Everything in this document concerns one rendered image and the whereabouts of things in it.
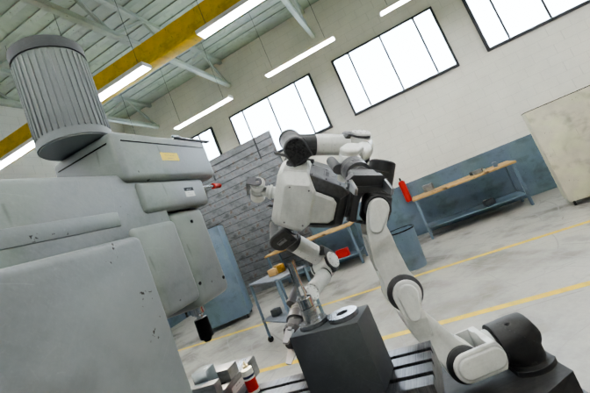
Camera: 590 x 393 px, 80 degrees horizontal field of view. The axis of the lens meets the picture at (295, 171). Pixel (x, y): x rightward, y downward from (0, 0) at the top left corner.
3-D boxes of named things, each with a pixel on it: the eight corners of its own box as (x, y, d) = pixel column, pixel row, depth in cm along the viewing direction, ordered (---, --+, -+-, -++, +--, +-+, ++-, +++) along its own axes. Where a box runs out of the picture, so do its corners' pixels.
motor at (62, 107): (85, 161, 117) (56, 76, 120) (128, 136, 110) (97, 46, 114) (20, 160, 98) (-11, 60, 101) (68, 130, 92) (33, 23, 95)
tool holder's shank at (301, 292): (303, 299, 103) (288, 263, 104) (297, 300, 105) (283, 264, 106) (310, 295, 105) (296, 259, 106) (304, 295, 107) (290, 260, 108)
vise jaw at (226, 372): (205, 380, 130) (202, 369, 130) (240, 371, 125) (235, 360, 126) (197, 389, 124) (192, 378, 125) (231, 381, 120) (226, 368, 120)
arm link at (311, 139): (310, 150, 153) (279, 151, 151) (311, 130, 150) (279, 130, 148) (316, 158, 143) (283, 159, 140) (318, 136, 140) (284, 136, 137)
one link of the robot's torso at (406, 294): (473, 352, 152) (399, 264, 157) (498, 373, 132) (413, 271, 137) (446, 375, 151) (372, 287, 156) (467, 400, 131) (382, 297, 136)
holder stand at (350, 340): (328, 377, 110) (304, 316, 112) (394, 366, 100) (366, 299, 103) (313, 403, 99) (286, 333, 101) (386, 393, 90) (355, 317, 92)
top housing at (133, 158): (169, 200, 151) (155, 165, 153) (218, 175, 143) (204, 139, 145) (64, 214, 106) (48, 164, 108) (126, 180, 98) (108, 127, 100)
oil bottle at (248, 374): (252, 389, 123) (241, 359, 124) (262, 388, 122) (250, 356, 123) (247, 396, 119) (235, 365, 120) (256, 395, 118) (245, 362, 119)
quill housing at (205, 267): (188, 303, 133) (160, 225, 136) (233, 287, 126) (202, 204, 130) (152, 325, 115) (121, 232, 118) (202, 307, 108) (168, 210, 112)
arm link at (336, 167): (365, 188, 118) (355, 176, 128) (369, 157, 114) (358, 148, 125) (333, 189, 116) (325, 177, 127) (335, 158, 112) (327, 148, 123)
